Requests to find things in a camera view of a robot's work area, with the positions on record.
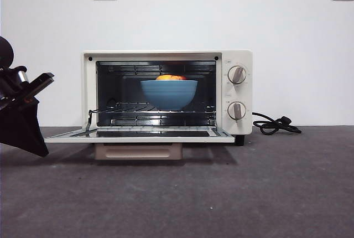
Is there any red and yellow apple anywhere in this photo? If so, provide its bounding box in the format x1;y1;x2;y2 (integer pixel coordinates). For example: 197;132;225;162
155;74;186;81

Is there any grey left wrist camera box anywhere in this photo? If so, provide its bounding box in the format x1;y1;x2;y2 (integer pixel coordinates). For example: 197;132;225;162
9;66;29;84

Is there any blue ribbed bowl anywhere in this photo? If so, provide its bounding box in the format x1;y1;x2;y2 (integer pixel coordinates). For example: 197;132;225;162
140;79;199;111

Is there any cream Toshiba toaster oven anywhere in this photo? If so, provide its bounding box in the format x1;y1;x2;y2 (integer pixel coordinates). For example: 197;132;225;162
82;49;253;147

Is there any metal wire oven rack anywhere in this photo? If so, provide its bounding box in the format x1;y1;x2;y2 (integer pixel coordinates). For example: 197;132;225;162
88;101;217;117

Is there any black oven power cable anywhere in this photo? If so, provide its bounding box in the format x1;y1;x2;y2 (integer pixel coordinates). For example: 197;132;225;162
252;112;303;136

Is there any cream and beige oven knob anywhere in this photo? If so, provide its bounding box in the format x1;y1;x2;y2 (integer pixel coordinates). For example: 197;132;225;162
227;101;247;120
227;65;248;85

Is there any oven door with beige handle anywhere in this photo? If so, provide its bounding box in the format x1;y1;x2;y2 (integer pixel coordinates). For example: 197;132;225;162
44;110;236;161

